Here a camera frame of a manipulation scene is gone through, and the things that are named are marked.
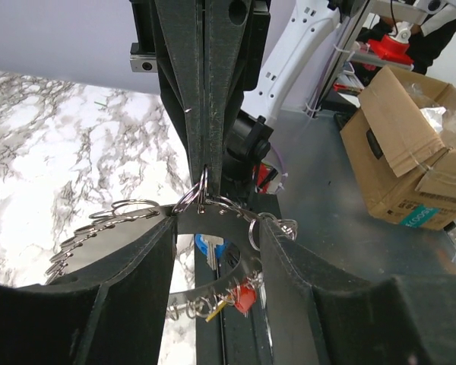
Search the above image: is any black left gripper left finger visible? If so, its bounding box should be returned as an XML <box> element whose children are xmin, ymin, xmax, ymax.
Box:
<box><xmin>0</xmin><ymin>216</ymin><xmax>176</xmax><ymax>365</ymax></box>

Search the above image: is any blue key tag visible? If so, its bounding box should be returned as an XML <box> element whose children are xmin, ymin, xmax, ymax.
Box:
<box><xmin>195</xmin><ymin>233</ymin><xmax>229</xmax><ymax>259</ymax></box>

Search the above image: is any yellow key tag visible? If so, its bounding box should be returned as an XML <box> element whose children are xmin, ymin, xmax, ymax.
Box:
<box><xmin>205</xmin><ymin>300</ymin><xmax>228</xmax><ymax>322</ymax></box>

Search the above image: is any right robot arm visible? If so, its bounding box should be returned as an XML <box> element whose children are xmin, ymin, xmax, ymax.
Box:
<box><xmin>131</xmin><ymin>1</ymin><xmax>363</xmax><ymax>195</ymax></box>

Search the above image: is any silver key with blue tag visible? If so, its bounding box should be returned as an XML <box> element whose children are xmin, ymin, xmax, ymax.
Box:
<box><xmin>204</xmin><ymin>235</ymin><xmax>224</xmax><ymax>271</ymax></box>

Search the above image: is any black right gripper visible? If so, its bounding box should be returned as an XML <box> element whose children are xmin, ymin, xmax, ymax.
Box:
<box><xmin>130</xmin><ymin>1</ymin><xmax>270</xmax><ymax>194</ymax></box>

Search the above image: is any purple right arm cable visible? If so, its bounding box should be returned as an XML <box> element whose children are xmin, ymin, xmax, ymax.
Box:
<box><xmin>269</xmin><ymin>144</ymin><xmax>290</xmax><ymax>195</ymax></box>

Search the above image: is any red key tag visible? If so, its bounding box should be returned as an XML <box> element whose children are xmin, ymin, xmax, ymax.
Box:
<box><xmin>233</xmin><ymin>285</ymin><xmax>257</xmax><ymax>315</ymax></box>

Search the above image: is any red plastic part on shelf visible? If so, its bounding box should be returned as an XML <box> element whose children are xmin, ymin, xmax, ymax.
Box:
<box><xmin>368</xmin><ymin>35</ymin><xmax>413</xmax><ymax>65</ymax></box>

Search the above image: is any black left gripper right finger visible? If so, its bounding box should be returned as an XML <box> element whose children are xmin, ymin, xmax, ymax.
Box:
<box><xmin>259</xmin><ymin>221</ymin><xmax>456</xmax><ymax>364</ymax></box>

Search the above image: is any black mounting base rail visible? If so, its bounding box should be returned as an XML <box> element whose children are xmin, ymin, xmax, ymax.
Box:
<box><xmin>193</xmin><ymin>189</ymin><xmax>286</xmax><ymax>365</ymax></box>

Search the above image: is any brown cardboard box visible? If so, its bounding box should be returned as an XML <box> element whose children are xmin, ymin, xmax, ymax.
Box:
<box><xmin>340</xmin><ymin>66</ymin><xmax>456</xmax><ymax>230</ymax></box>

